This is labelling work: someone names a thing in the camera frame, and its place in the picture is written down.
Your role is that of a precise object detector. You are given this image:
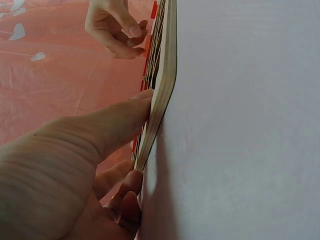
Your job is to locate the person's right hand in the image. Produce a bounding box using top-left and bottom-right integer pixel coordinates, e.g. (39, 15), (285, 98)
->
(84, 0), (150, 60)

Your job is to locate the person's left hand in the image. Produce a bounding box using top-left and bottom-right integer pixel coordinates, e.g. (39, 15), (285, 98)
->
(0, 88), (155, 240)

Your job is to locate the thick book with red tabs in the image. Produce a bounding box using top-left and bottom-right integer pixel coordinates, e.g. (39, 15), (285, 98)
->
(129, 0), (179, 174)

